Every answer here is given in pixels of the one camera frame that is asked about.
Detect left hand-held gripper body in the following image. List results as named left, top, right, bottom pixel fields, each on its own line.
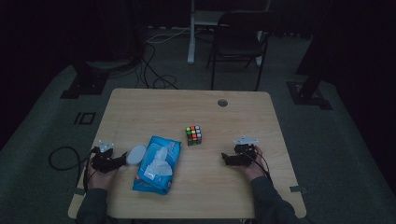
left=90, top=139, right=125, bottom=175

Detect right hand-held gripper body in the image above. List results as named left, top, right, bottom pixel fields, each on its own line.
left=228, top=134, right=260, bottom=167

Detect multicoloured puzzle cube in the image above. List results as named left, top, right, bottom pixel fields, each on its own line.
left=185, top=125, right=203, bottom=147

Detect white wet wipe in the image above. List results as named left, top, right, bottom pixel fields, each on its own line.
left=148, top=146, right=174, bottom=176

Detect blue wet wipes pack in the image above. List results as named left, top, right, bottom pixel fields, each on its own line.
left=125, top=134, right=182, bottom=196

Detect person's right hand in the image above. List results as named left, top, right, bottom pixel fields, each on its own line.
left=237, top=146, right=269, bottom=182

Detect person's left hand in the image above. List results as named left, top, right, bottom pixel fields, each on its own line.
left=84, top=155, right=118, bottom=191

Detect black stand base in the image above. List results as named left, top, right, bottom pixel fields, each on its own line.
left=286, top=31, right=333, bottom=110
left=60, top=60, right=110, bottom=100

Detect grey round floor base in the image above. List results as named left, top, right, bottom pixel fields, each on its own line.
left=85, top=59, right=134, bottom=71

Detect black folding chair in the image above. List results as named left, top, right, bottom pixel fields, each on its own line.
left=205, top=10, right=279, bottom=91

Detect left hand-held gripper cable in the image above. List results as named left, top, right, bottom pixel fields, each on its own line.
left=81, top=148, right=96, bottom=192

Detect hand-held gripper cable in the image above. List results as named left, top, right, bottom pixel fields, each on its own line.
left=246, top=146, right=275, bottom=185
left=81, top=148, right=96, bottom=192

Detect right hand-held gripper cable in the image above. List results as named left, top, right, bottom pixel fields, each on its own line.
left=246, top=146, right=275, bottom=185

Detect black looped floor cable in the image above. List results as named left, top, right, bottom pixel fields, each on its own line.
left=48, top=146, right=87, bottom=172

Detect black tangled floor cables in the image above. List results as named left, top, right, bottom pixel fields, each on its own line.
left=134, top=41, right=180, bottom=91

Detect white desk frame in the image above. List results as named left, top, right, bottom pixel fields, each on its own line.
left=186, top=0, right=272, bottom=68

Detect white floor cable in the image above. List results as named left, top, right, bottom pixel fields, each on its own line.
left=145, top=27, right=191, bottom=45

